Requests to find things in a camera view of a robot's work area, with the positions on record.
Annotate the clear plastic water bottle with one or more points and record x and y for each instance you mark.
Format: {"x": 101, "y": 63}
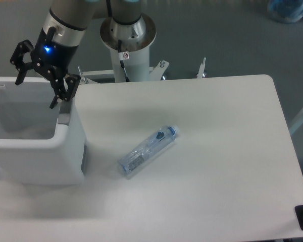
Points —
{"x": 148, "y": 148}

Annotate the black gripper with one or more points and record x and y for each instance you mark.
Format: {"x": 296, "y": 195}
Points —
{"x": 51, "y": 55}

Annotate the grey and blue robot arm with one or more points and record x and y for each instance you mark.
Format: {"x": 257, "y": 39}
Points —
{"x": 60, "y": 37}

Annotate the white pedestal base frame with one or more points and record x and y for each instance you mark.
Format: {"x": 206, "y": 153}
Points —
{"x": 126, "y": 73}

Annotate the blue plastic bag on floor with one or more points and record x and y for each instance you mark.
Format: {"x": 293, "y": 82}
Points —
{"x": 286, "y": 12}

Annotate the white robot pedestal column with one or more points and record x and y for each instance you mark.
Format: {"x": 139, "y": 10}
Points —
{"x": 129, "y": 42}

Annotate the white trash can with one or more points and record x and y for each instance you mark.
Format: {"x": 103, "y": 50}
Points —
{"x": 39, "y": 145}

